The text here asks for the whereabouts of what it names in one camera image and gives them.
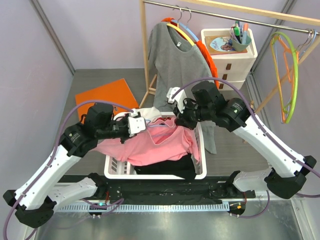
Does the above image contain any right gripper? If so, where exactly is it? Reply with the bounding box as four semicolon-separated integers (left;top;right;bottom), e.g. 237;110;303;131
173;97;213;131

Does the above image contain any light blue wire hanger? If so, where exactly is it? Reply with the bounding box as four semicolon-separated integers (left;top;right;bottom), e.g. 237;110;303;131
147;121;176;138

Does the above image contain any pink t shirt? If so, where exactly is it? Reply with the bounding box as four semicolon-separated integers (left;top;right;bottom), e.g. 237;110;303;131
93;120;200;166

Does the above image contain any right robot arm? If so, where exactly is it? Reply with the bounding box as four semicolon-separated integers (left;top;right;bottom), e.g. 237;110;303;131
166;77;317;199

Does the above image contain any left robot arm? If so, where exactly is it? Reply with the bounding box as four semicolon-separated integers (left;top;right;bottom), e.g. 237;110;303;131
3;100;129;229

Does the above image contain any yellow hanger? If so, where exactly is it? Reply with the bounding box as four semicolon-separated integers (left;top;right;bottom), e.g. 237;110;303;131
166;22;195;46

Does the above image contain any orange plastic hanger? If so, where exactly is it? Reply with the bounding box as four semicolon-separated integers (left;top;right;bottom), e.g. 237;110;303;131
269;31;299;124

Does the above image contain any red printed garment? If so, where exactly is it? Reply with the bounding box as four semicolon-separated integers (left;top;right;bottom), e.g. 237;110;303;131
156;117;175;127

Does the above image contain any orange binder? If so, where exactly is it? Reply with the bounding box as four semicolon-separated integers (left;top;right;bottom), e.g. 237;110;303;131
75;78;139;109

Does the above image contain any white garment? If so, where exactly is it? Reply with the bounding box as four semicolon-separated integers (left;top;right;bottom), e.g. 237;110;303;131
137;106;162;123

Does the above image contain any white laundry basket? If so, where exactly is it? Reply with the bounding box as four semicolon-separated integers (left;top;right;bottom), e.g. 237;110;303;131
104;112;207;180

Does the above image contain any black garment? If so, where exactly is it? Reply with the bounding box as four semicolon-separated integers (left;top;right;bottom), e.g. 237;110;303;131
134;153;197;181

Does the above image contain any grey sweatshirt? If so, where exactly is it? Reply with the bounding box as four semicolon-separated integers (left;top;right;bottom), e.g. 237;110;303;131
147;21;218;155

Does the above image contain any picture card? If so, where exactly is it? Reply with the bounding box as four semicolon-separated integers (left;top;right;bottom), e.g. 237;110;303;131
202;35;252;55

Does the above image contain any white drawer unit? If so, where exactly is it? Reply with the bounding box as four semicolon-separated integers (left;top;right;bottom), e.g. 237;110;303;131
200;28;258;89

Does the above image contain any green pen cup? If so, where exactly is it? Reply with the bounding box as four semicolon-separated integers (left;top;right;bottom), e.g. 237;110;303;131
229;28;252;52

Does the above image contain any wooden clothes rack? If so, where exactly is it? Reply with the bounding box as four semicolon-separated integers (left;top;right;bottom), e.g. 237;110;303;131
138;0;320;143

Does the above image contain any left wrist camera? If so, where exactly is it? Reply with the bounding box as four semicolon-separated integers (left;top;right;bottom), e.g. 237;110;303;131
127;108;147;137

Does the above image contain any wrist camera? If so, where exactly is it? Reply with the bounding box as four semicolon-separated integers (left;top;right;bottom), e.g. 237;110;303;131
166;87;187;114
127;108;147;137

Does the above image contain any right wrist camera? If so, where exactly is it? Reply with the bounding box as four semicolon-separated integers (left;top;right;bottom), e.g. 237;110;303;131
166;87;187;114

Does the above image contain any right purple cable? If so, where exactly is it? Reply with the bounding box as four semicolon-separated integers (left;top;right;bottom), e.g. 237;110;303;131
171;76;320;219

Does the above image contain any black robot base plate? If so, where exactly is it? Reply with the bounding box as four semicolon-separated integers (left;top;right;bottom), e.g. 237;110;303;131
59;172;257;205

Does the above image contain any slotted cable duct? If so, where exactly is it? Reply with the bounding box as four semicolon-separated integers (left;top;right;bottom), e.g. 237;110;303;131
57;201;230;213

